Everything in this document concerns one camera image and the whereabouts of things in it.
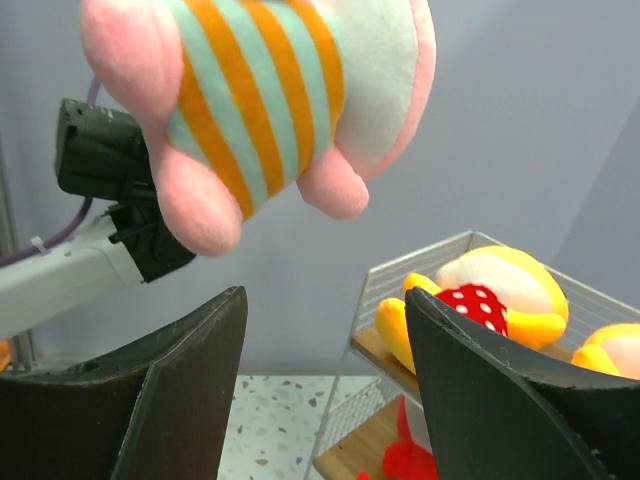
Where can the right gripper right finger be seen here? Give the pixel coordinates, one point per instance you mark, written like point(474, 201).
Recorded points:
point(498, 410)

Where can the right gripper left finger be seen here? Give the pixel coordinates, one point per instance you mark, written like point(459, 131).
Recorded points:
point(156, 408)

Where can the red shark plush front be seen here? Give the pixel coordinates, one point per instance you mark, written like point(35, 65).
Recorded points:
point(410, 457)

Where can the yellow plush red dotted dress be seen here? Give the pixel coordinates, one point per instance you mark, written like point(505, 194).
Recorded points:
point(503, 289)

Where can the pink plush striped hat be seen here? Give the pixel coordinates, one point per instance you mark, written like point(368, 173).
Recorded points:
point(239, 99)

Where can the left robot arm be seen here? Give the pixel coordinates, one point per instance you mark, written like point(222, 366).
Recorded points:
point(119, 240)

